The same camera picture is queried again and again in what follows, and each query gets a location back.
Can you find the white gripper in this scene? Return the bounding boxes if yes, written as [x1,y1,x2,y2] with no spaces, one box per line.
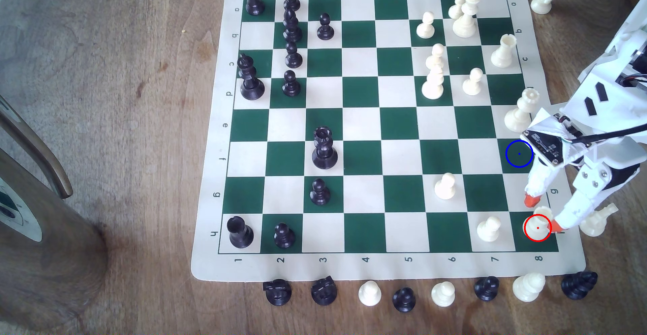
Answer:
[524,135,647,234]

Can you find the white chess piece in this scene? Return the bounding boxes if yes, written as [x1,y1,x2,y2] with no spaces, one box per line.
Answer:
[523,206,555,243]

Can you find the white chess bishop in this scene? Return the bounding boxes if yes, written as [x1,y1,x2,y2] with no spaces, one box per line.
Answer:
[421,65,445,100]
[512,273,547,303]
[579,203,620,238]

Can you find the white chess queen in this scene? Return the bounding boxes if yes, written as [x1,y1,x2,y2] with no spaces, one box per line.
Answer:
[503,88,541,134]

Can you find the black chess bishop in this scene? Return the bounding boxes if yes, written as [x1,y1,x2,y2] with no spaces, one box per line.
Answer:
[282,9,304,43]
[560,271,598,301]

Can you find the white chess rook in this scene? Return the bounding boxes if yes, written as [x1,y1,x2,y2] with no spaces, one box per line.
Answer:
[490,34,518,69]

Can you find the white chess king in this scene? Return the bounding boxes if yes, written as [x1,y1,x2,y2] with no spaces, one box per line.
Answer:
[452,0,480,39]

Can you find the green white chess mat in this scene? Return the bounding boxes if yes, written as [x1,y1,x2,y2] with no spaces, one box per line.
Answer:
[190,0,587,282]

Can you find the black chess knight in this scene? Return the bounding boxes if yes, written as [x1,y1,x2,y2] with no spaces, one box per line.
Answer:
[310,275,338,307]
[262,279,293,307]

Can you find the black chess king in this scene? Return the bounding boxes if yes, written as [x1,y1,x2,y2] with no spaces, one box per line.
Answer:
[237,53,266,101]

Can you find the brown rounded wooden object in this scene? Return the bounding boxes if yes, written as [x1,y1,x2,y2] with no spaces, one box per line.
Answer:
[0,148,109,332]

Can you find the curved brown bar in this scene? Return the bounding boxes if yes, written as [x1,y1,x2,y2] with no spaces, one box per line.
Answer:
[0,95,74,200]

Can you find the camera circuit board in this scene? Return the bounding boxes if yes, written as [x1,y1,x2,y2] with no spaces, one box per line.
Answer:
[522,106,580,167]

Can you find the black camera cable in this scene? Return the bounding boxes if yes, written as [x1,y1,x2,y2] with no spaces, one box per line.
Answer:
[568,126,647,147]

